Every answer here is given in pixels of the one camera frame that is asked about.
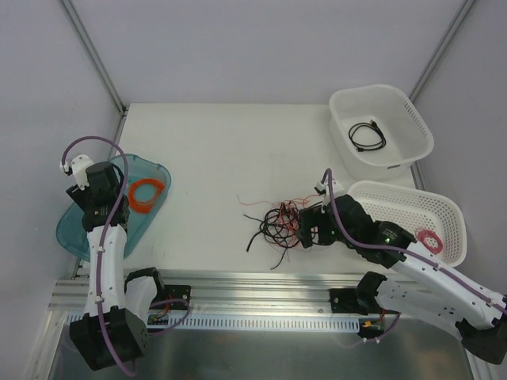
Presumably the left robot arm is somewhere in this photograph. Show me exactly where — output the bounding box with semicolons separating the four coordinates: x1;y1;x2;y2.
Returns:
65;155;166;371

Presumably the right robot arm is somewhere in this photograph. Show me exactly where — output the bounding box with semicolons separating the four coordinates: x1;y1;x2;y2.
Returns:
296;195;506;365

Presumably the teal transparent plastic tray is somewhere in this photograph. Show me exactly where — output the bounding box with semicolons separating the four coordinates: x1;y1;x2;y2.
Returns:
55;154;172;261

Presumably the perforated white plastic basket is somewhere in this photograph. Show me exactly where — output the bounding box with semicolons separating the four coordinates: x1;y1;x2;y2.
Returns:
348;180;467;267

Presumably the deep white plastic tub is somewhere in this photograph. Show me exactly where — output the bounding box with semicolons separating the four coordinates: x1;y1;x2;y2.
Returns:
329;84;434;181

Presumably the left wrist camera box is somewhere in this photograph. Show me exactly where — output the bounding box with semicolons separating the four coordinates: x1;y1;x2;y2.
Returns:
59;154;94;191

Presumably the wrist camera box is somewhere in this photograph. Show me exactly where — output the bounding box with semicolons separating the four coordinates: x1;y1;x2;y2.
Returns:
59;154;94;191
314;180;346;198

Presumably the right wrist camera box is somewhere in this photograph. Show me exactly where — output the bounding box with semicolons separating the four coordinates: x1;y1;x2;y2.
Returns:
314;180;346;198

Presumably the coiled orange wire bundle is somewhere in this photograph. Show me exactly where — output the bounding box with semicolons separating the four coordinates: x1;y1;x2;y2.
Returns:
127;178;166;214

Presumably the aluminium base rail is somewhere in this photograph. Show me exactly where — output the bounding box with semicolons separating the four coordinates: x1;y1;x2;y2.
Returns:
49;268;436;317

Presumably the black usb cable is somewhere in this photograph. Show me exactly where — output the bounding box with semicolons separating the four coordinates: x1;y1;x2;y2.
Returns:
349;118;387;154

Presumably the coiled pink wire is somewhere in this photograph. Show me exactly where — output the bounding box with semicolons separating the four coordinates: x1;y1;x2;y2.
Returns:
416;228;446;254

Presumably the left frame post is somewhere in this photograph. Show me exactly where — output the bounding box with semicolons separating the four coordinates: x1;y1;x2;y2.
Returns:
58;0;128;116

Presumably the frame post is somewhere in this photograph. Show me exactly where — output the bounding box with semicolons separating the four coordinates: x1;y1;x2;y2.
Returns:
58;0;128;116
409;0;478;103

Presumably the white slotted cable duct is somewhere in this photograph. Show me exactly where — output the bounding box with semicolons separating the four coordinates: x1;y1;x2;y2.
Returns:
65;312;361;333

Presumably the right frame post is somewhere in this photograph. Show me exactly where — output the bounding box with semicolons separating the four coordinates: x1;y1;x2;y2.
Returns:
409;0;478;103

